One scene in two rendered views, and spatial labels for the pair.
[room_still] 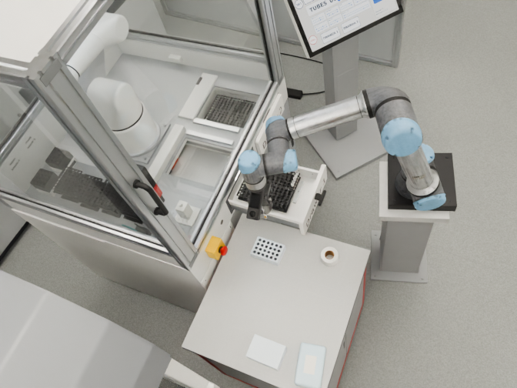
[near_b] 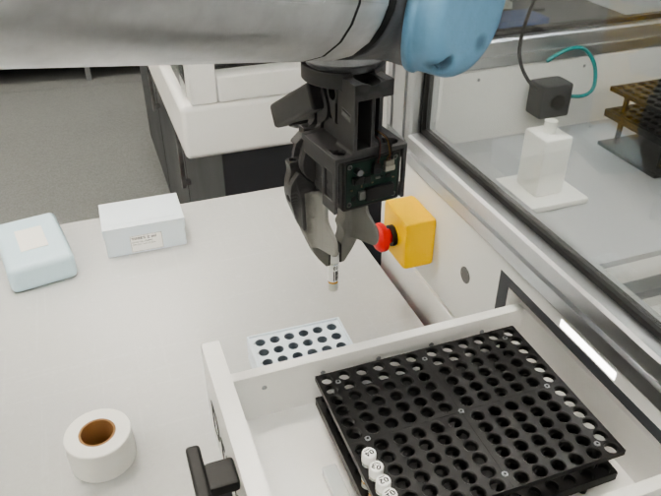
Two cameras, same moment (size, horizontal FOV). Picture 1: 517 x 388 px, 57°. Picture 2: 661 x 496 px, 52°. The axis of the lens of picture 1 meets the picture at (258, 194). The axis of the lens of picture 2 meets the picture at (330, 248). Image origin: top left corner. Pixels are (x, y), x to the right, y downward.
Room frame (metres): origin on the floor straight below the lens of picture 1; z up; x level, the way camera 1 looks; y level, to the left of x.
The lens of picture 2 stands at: (1.19, -0.48, 1.37)
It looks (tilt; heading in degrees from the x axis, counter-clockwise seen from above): 34 degrees down; 121
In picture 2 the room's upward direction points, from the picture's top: straight up
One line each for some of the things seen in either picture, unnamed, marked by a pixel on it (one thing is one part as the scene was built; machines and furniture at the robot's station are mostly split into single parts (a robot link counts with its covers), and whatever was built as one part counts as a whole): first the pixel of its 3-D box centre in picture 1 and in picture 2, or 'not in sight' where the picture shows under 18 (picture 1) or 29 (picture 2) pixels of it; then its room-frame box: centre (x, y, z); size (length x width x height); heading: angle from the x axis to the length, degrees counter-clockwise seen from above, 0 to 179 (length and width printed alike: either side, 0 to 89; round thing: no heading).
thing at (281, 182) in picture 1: (269, 188); (457, 434); (1.07, -0.05, 0.87); 0.22 x 0.18 x 0.06; 51
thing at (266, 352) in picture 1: (266, 352); (143, 224); (0.44, 0.16, 0.79); 0.13 x 0.09 x 0.05; 51
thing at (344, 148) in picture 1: (345, 84); not in sight; (1.78, -0.67, 0.51); 0.50 x 0.45 x 1.02; 10
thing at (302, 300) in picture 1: (288, 322); (220, 479); (0.63, 0.06, 0.38); 0.62 x 0.58 x 0.76; 141
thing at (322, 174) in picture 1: (313, 199); (249, 494); (0.94, -0.21, 0.87); 0.29 x 0.02 x 0.11; 141
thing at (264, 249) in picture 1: (268, 250); (303, 358); (0.83, 0.04, 0.78); 0.12 x 0.08 x 0.04; 50
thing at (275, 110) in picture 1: (270, 124); not in sight; (1.39, -0.16, 0.87); 0.29 x 0.02 x 0.11; 141
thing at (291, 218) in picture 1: (267, 188); (465, 435); (1.07, -0.05, 0.86); 0.40 x 0.26 x 0.06; 51
